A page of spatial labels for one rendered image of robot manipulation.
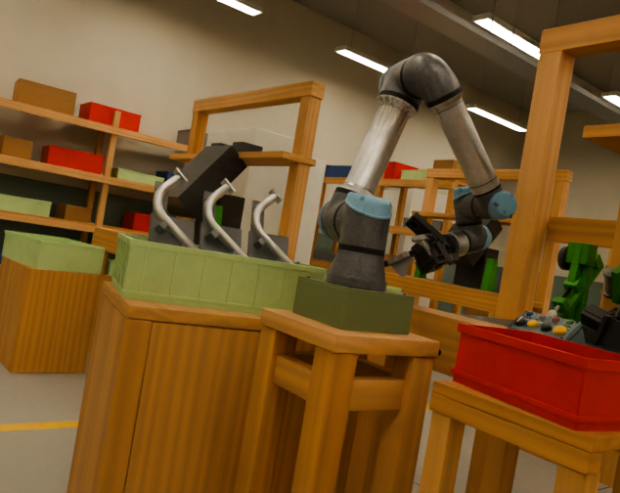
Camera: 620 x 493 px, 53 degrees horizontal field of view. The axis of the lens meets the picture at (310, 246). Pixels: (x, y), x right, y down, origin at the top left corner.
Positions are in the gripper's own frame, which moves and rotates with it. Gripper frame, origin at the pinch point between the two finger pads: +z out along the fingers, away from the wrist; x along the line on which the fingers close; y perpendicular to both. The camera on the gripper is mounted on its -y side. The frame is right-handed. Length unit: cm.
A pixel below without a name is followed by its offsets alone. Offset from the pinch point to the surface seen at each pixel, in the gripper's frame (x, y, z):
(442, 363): 9.3, 30.3, -5.9
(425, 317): 10.3, 17.2, -9.3
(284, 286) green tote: 41.0, -12.1, 8.8
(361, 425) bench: 46, 35, 1
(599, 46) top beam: -33, -42, -98
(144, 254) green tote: 42, -32, 48
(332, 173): 474, -300, -431
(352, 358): -4.4, 23.1, 30.5
